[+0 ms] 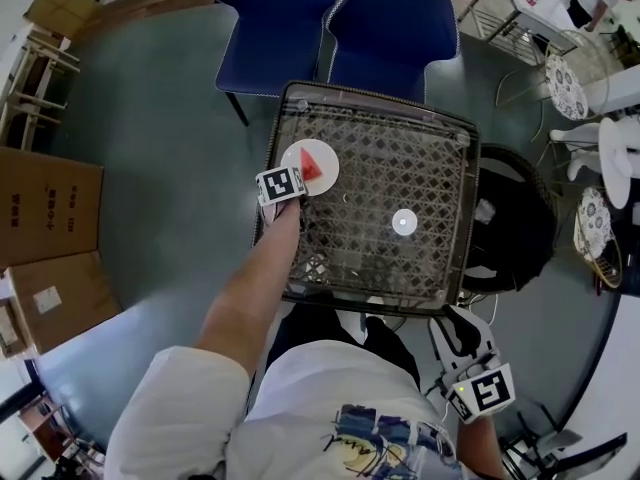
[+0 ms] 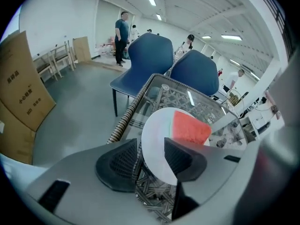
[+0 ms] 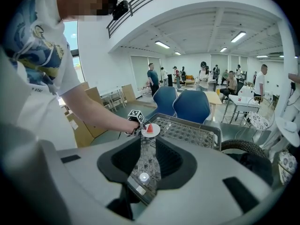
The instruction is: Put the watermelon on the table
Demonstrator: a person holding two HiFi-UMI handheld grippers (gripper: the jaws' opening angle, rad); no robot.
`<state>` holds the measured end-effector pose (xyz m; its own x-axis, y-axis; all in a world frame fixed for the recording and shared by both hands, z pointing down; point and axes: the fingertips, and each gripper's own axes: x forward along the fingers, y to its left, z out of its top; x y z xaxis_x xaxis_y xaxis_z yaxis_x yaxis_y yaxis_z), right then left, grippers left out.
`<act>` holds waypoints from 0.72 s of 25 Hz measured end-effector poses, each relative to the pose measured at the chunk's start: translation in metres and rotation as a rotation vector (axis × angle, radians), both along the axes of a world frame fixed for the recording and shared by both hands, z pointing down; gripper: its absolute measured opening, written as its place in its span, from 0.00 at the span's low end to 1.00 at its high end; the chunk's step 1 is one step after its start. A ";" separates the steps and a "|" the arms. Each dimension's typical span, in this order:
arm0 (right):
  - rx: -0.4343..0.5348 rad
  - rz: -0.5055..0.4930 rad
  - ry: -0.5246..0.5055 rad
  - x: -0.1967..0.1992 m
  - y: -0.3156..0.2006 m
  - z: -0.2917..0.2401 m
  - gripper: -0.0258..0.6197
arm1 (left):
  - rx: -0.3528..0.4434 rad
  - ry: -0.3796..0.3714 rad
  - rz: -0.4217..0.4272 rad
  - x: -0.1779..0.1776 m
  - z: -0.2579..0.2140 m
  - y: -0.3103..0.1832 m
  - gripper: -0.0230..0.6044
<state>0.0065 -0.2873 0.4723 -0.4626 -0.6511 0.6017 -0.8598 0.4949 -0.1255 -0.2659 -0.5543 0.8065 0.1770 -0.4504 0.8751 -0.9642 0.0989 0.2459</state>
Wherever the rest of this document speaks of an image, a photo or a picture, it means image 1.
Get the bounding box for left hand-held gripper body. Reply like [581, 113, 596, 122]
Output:
[254, 166, 308, 225]

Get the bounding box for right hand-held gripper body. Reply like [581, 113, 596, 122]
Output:
[439, 345, 516, 424]

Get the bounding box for red watermelon slice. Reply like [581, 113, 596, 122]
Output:
[298, 147, 325, 183]

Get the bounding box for white round plate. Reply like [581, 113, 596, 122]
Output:
[279, 138, 340, 198]

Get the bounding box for person's left forearm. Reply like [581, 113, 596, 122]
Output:
[194, 200, 304, 377]

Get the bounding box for person's right forearm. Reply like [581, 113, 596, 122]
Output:
[457, 410, 506, 480]

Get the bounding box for glass top rattan table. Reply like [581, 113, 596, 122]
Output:
[252, 80, 481, 319]

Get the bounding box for grey office chair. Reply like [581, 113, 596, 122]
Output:
[499, 410, 629, 480]

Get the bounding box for black jacket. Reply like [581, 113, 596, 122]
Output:
[464, 152, 556, 292]

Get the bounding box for person's dark trousers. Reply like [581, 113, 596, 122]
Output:
[264, 301, 421, 389]

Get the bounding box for white printed t-shirt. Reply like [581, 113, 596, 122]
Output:
[103, 340, 466, 480]

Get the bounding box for blue padded chair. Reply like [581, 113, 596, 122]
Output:
[325, 0, 460, 109]
[213, 0, 339, 127]

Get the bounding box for black wicker chair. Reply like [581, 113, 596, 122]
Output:
[462, 142, 560, 299]

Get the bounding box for black case red trim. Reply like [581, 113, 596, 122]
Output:
[607, 212, 640, 299]

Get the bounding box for white round side table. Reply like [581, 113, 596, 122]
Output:
[598, 116, 636, 210]

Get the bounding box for cardboard box white label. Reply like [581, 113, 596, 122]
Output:
[8, 250, 124, 354]

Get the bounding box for flat brown cardboard box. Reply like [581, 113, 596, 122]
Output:
[22, 0, 104, 32]

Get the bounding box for small cardboard box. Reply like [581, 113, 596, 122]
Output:
[0, 267, 31, 359]

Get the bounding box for gold wire chair patterned cushion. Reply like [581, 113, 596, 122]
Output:
[572, 185, 624, 289]
[494, 30, 611, 144]

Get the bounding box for pale wooden frame rack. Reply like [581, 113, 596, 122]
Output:
[0, 22, 81, 152]

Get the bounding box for white square metal-frame table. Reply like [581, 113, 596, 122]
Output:
[457, 0, 586, 54]

